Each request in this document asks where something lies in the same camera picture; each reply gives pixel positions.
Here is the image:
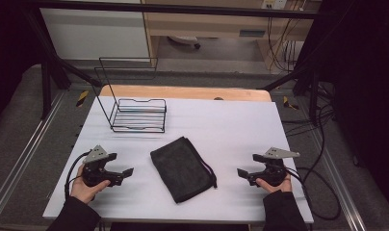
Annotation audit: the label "white power strip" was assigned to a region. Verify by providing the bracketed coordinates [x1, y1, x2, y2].
[261, 0, 288, 11]

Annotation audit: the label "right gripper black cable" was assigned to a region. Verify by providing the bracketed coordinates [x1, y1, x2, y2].
[284, 167, 342, 221]

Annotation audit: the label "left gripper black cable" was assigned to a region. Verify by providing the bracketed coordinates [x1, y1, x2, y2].
[64, 150, 91, 200]

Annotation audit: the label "black curtain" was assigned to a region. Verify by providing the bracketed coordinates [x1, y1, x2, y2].
[0, 0, 44, 129]
[297, 0, 389, 219]

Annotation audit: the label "hanging cables under desk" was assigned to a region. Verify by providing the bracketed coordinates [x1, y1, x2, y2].
[266, 15, 300, 73]

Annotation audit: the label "white plate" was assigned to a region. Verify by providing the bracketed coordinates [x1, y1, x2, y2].
[167, 35, 202, 50]

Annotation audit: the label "black metal stand strut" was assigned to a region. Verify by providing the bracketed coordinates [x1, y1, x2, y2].
[23, 8, 103, 120]
[261, 62, 322, 127]

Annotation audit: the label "aluminium floor rail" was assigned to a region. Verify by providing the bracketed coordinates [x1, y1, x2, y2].
[0, 90, 67, 219]
[310, 126, 368, 231]

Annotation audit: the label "person's left hand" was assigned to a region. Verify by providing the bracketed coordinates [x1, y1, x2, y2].
[70, 174, 112, 205]

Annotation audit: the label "black drawstring cloth pouch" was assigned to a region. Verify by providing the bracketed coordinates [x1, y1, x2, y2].
[149, 136, 218, 205]

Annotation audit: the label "black wire rack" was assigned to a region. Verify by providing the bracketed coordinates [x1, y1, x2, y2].
[93, 57, 168, 134]

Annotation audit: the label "yellow black tape strip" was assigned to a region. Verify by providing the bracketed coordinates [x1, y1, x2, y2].
[75, 90, 90, 108]
[282, 95, 299, 111]

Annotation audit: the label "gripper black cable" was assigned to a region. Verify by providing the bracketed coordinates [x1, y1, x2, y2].
[64, 150, 91, 200]
[284, 167, 342, 221]

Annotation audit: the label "light wooden desk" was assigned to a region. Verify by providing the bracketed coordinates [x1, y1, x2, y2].
[141, 0, 316, 70]

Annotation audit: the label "white cabinet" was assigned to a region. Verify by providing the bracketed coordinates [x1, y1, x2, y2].
[39, 8, 151, 61]

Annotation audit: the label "black metal crossbar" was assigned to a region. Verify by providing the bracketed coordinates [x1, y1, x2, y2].
[22, 0, 328, 20]

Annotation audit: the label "black floor cables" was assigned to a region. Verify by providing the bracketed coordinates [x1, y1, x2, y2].
[280, 83, 337, 185]

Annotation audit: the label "wooden table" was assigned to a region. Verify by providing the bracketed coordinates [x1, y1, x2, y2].
[99, 84, 272, 103]

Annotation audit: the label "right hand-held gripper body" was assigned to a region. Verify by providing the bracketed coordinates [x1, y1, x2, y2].
[247, 146, 301, 187]

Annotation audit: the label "person's right hand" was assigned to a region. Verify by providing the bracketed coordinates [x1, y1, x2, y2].
[255, 176, 293, 194]

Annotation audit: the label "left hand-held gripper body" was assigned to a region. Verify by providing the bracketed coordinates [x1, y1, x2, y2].
[81, 144, 123, 188]

